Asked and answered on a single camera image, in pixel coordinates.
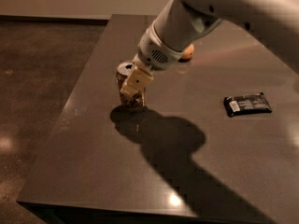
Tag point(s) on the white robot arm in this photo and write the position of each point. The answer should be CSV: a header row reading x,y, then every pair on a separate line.
x,y
275,23

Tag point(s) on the orange fruit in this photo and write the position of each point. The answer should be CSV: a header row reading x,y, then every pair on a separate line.
x,y
188,52

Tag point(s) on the black snack bar wrapper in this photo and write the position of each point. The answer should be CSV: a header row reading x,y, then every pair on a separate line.
x,y
246,104

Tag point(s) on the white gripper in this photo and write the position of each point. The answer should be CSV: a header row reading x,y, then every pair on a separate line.
x,y
153,54

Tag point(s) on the orange soda can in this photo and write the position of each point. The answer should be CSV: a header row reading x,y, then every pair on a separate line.
x,y
131,98

